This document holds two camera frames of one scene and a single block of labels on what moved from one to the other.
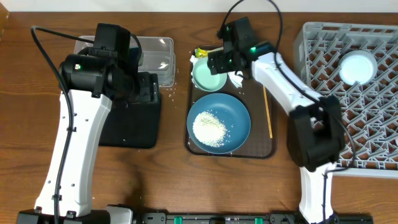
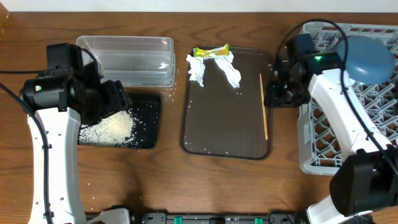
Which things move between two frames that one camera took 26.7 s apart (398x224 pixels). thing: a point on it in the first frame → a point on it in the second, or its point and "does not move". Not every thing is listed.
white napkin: (235, 78) → (197, 69)
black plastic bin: (131, 125) does not move
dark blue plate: (219, 123) → (369, 61)
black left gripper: (148, 89) → (114, 93)
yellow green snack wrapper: (199, 53) does not move
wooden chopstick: (268, 114) → (263, 107)
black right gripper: (221, 63) → (275, 99)
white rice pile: (209, 129) → (113, 130)
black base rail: (150, 217) does not move
